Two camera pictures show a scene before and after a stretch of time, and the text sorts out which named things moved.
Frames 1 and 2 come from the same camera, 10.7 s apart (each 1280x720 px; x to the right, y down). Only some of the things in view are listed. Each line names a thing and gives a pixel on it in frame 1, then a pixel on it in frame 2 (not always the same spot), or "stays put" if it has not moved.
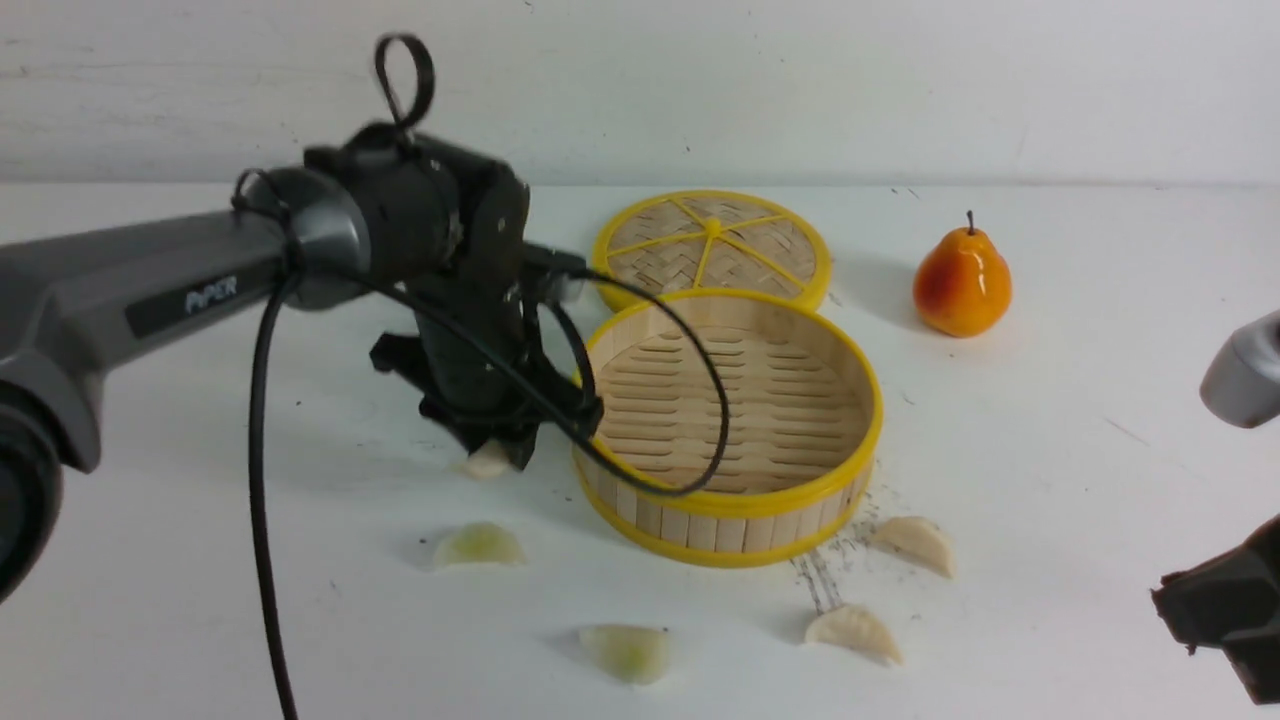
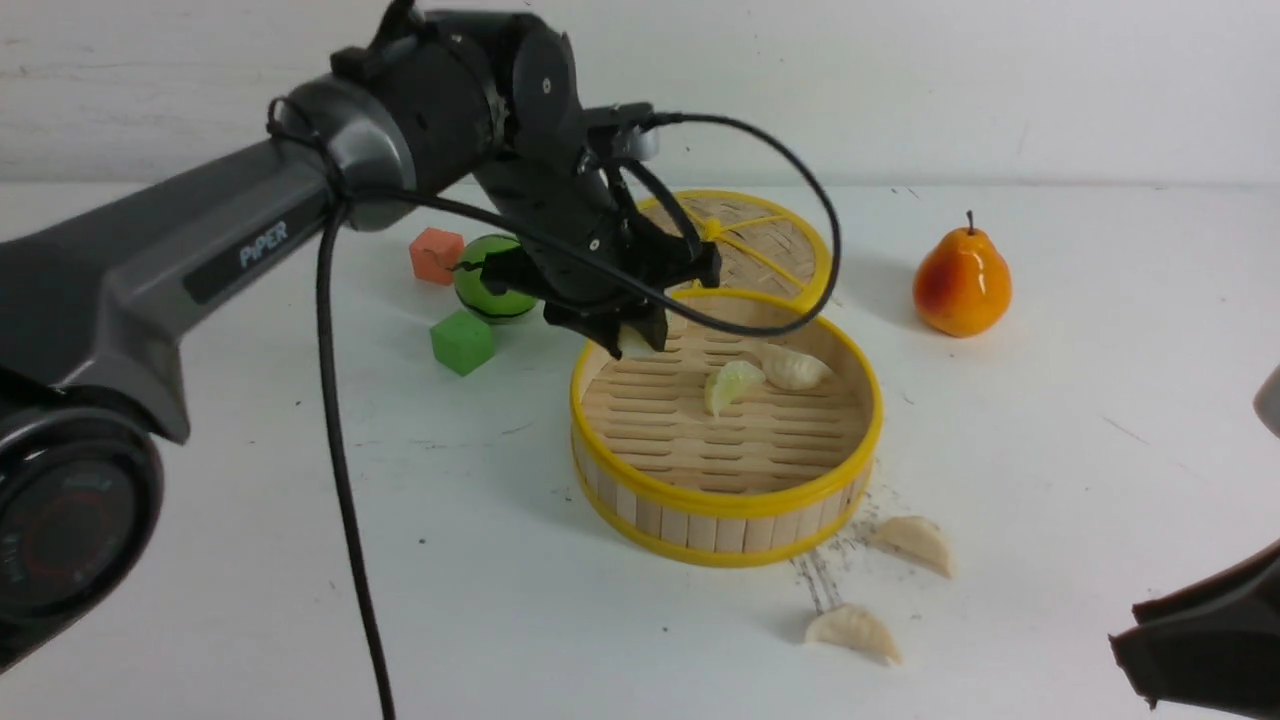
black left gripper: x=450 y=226 -> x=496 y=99
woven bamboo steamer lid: x=712 y=239 stays put
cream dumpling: x=855 y=626 stays put
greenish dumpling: x=479 y=542 -> x=732 y=377
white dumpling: x=489 y=461 -> x=790 y=370
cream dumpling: x=921 y=540 stays put
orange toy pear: x=962 y=284 stays put
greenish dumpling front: x=635 y=654 -> x=631 y=343
